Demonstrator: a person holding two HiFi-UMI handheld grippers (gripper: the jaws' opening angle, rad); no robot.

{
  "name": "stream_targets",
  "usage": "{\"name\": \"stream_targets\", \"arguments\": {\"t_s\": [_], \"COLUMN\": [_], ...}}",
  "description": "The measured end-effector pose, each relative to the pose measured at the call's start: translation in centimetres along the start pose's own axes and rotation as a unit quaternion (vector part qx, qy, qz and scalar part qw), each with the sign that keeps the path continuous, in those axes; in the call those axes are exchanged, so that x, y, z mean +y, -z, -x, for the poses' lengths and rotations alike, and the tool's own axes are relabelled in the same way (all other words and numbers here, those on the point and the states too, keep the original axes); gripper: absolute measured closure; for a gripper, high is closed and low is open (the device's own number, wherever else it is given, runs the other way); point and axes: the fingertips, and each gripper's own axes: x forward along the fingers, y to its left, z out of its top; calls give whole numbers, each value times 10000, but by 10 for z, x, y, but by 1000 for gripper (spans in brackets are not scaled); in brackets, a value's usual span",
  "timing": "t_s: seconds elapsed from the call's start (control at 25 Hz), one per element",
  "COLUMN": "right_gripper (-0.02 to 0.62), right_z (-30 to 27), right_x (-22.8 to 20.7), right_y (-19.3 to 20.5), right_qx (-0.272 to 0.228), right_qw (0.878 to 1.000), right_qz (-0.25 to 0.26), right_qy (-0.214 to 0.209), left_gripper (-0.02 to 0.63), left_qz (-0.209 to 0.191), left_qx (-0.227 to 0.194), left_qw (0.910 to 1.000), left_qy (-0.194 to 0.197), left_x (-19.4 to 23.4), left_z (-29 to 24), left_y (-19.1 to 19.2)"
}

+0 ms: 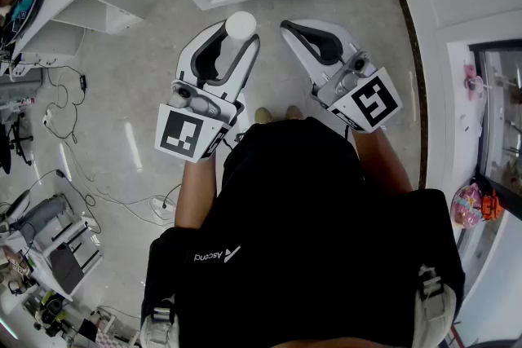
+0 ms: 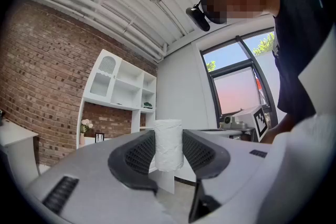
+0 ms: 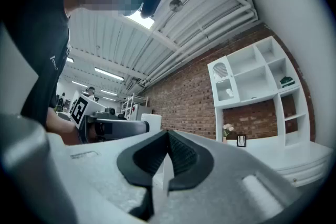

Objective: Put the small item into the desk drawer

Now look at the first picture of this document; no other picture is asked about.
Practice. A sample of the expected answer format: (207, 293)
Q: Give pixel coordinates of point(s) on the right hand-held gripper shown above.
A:
(373, 99)

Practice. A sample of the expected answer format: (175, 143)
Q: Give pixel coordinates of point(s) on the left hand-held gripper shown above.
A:
(179, 130)

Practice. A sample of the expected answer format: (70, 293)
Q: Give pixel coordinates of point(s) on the white round disc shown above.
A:
(241, 26)

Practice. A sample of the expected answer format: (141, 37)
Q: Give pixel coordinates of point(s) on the person's right forearm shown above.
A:
(379, 163)

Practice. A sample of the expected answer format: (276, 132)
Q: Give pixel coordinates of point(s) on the person's left forearm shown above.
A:
(195, 191)

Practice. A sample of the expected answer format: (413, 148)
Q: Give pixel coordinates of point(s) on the person's right tan shoe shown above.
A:
(293, 113)

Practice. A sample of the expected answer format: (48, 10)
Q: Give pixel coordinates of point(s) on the person's tan shoe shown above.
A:
(263, 116)
(293, 113)

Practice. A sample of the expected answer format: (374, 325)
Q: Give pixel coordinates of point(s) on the person's left tan shoe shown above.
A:
(263, 116)

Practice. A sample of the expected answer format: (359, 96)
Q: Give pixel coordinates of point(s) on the black power adapter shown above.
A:
(82, 83)

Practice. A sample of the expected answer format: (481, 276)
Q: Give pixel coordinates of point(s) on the white floor socket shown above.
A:
(163, 205)

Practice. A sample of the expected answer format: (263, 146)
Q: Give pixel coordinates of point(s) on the white power strip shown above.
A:
(48, 118)

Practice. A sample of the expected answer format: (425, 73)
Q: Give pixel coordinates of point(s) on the glass display cabinet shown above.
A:
(499, 114)

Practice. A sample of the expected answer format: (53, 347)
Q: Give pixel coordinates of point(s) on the person's black shirt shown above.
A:
(306, 240)

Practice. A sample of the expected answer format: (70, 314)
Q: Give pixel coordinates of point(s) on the round blue patterned disc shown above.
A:
(24, 10)

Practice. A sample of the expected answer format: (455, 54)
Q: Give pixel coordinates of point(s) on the pink toy bag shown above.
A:
(467, 205)

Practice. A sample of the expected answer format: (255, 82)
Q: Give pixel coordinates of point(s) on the black office chair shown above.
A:
(12, 142)

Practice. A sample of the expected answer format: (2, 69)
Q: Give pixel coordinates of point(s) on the orange toy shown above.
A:
(491, 205)

